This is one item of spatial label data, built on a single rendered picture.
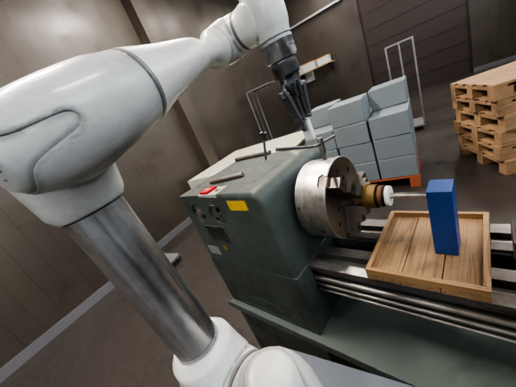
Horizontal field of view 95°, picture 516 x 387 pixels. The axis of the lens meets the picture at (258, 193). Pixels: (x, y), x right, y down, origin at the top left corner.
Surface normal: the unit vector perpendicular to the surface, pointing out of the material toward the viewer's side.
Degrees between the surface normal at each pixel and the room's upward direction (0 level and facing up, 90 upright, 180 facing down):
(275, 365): 6
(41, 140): 98
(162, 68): 85
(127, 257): 91
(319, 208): 74
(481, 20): 90
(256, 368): 10
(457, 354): 0
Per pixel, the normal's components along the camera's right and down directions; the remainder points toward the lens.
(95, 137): 0.83, 0.32
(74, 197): 0.64, 0.39
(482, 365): -0.37, -0.87
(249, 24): -0.53, 0.62
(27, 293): 0.80, -0.12
